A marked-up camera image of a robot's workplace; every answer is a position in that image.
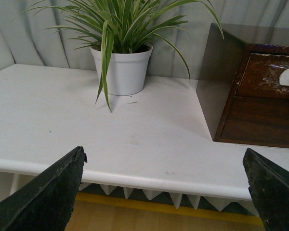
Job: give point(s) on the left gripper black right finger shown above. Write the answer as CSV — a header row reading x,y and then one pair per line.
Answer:
x,y
269,190

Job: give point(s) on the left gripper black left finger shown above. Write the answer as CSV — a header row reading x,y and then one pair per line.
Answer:
x,y
46,202

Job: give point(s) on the brown wooden drawer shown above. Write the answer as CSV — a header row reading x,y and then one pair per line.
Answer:
x,y
261,77

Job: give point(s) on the dark wooden drawer cabinet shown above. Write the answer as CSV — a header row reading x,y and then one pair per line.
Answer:
x,y
235,119

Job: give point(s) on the white plastic plant pot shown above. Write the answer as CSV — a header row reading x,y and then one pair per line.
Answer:
x,y
126,72

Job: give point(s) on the green spider plant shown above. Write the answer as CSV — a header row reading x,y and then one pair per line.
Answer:
x,y
109,26

